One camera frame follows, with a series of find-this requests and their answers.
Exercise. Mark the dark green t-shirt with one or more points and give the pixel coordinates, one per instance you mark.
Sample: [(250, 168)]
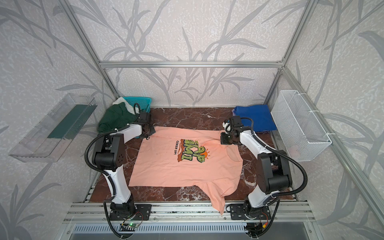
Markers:
[(116, 117)]

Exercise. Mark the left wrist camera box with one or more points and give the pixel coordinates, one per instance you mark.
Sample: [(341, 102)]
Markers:
[(144, 118)]

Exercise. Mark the blue folded t-shirt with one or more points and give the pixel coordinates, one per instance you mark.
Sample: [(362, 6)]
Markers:
[(261, 116)]

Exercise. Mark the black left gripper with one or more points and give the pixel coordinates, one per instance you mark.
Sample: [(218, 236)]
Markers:
[(148, 130)]

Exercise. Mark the clear plastic wall shelf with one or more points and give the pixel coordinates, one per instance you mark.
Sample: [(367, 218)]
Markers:
[(49, 139)]

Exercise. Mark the aluminium frame crossbar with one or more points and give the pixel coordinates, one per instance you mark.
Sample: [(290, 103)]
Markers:
[(185, 64)]

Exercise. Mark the teal plastic laundry basket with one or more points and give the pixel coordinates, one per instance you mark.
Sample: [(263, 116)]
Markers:
[(144, 102)]

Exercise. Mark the pink graphic t-shirt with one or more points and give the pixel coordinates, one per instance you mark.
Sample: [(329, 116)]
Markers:
[(174, 157)]

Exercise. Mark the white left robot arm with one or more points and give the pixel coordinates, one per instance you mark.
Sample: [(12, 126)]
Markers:
[(109, 158)]

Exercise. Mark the green circuit board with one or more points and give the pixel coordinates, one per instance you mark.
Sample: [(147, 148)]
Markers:
[(129, 227)]

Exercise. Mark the white t-shirt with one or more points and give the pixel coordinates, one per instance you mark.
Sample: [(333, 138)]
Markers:
[(122, 100)]

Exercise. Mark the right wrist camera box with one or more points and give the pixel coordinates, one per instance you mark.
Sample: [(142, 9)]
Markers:
[(233, 123)]

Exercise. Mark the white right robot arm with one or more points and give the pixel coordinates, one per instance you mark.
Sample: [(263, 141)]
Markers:
[(273, 172)]

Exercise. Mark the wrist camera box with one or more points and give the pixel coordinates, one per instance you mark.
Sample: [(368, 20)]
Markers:
[(144, 118), (233, 123)]

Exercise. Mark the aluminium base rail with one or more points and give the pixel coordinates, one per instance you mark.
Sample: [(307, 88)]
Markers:
[(188, 217)]

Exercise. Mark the white wire mesh basket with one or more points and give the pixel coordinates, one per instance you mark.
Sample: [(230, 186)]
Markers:
[(301, 132)]

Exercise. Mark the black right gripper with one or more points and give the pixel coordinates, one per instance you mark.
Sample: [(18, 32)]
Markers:
[(226, 138)]

